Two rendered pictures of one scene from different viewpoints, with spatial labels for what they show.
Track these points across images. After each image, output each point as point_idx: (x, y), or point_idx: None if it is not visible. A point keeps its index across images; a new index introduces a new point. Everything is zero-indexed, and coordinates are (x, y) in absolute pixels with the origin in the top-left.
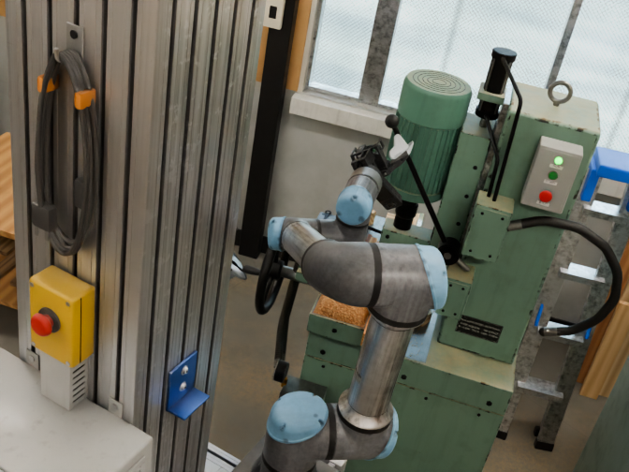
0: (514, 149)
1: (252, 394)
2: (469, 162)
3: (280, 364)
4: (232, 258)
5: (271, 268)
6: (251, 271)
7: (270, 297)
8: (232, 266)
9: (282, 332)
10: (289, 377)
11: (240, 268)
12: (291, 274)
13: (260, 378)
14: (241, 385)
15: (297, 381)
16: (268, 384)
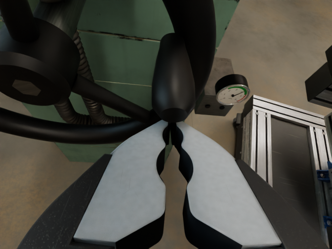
0: None
1: (35, 220)
2: None
3: (243, 81)
4: (146, 186)
5: (62, 54)
6: (191, 72)
7: (64, 129)
8: (214, 163)
9: (117, 117)
10: (209, 92)
11: (162, 139)
12: (71, 15)
13: (8, 219)
14: (21, 236)
15: (210, 83)
16: (16, 209)
